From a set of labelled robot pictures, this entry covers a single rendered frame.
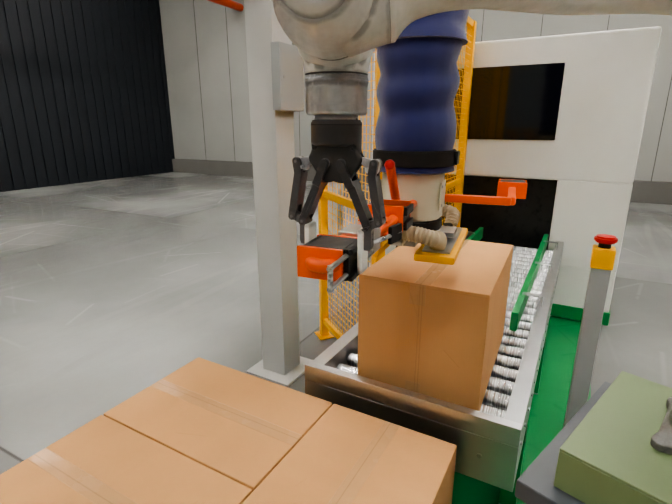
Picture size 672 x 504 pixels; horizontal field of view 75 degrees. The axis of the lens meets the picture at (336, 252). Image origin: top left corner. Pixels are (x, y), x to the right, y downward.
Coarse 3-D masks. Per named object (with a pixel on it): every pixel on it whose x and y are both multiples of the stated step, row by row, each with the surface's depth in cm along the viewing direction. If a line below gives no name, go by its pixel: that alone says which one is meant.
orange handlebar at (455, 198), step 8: (512, 192) 126; (448, 200) 123; (456, 200) 122; (464, 200) 121; (472, 200) 120; (480, 200) 120; (488, 200) 119; (496, 200) 118; (504, 200) 117; (512, 200) 118; (392, 216) 94; (384, 224) 88; (392, 224) 92; (384, 232) 86; (312, 264) 65; (320, 264) 64; (328, 264) 64; (320, 272) 65
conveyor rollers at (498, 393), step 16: (512, 256) 296; (528, 256) 299; (544, 256) 296; (512, 272) 264; (544, 272) 264; (512, 288) 239; (512, 304) 222; (528, 304) 219; (528, 320) 203; (512, 336) 190; (512, 352) 174; (352, 368) 160; (496, 368) 160; (512, 368) 166; (496, 384) 152; (512, 384) 150; (496, 400) 143
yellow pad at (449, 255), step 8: (448, 224) 127; (456, 232) 128; (464, 232) 131; (448, 240) 120; (456, 240) 121; (424, 248) 112; (448, 248) 112; (456, 248) 114; (416, 256) 109; (424, 256) 109; (432, 256) 108; (440, 256) 107; (448, 256) 107; (456, 256) 110; (448, 264) 107
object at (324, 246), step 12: (312, 240) 70; (324, 240) 70; (336, 240) 70; (348, 240) 70; (300, 252) 67; (312, 252) 66; (324, 252) 65; (336, 252) 64; (300, 264) 67; (300, 276) 68; (312, 276) 67; (324, 276) 66; (336, 276) 65
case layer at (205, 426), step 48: (192, 384) 151; (240, 384) 151; (96, 432) 127; (144, 432) 127; (192, 432) 127; (240, 432) 127; (288, 432) 127; (336, 432) 127; (384, 432) 127; (0, 480) 110; (48, 480) 110; (96, 480) 110; (144, 480) 110; (192, 480) 110; (240, 480) 110; (288, 480) 110; (336, 480) 110; (384, 480) 110; (432, 480) 110
